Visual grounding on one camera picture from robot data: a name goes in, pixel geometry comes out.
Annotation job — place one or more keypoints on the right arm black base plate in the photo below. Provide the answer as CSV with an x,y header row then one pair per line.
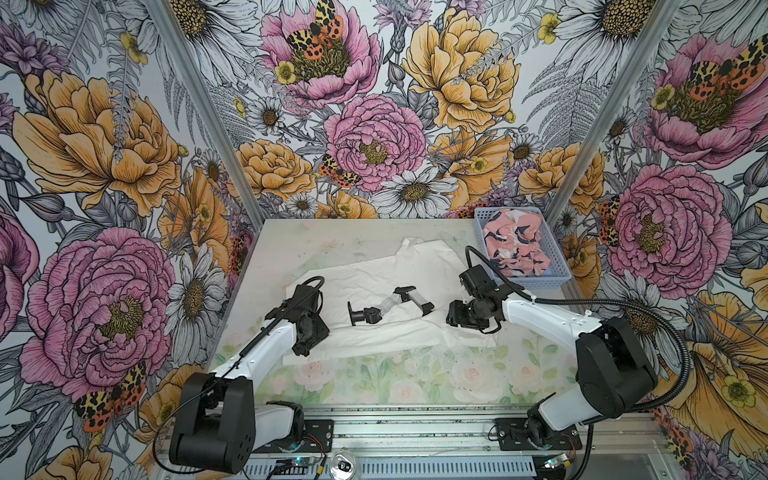
x,y
524,434

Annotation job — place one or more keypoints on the aluminium corner post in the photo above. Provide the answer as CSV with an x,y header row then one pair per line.
x,y
651,34
184,61

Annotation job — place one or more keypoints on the right aluminium corner post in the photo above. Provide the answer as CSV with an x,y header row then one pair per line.
x,y
651,34

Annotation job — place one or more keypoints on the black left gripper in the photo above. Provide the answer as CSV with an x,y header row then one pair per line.
x,y
322,333

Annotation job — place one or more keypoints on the grey slotted cable duct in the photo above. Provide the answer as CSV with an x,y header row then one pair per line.
x,y
489,467

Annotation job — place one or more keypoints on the pink patterned garment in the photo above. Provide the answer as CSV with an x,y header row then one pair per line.
x,y
512,238

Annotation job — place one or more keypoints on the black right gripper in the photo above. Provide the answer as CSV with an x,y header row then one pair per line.
x,y
456,316

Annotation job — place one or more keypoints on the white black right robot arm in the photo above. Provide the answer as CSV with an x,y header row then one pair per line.
x,y
613,371

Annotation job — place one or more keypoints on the white t-shirt with robot print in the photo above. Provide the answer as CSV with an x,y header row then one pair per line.
x,y
393,303

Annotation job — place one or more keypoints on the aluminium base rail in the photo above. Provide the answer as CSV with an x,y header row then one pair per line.
x,y
459,430

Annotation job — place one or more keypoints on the light blue perforated laundry basket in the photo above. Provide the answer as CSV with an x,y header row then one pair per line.
x,y
558,271

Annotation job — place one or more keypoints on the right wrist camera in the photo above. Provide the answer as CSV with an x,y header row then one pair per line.
x,y
477,279

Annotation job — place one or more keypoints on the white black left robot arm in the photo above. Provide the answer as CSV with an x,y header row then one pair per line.
x,y
218,423

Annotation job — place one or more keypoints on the left aluminium corner post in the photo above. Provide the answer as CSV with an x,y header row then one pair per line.
x,y
184,61

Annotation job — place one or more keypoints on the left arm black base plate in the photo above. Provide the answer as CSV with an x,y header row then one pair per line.
x,y
317,437

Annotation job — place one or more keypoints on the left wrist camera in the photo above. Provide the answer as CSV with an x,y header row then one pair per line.
x,y
287,311

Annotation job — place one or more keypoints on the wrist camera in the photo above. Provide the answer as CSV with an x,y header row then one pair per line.
x,y
477,279
287,311

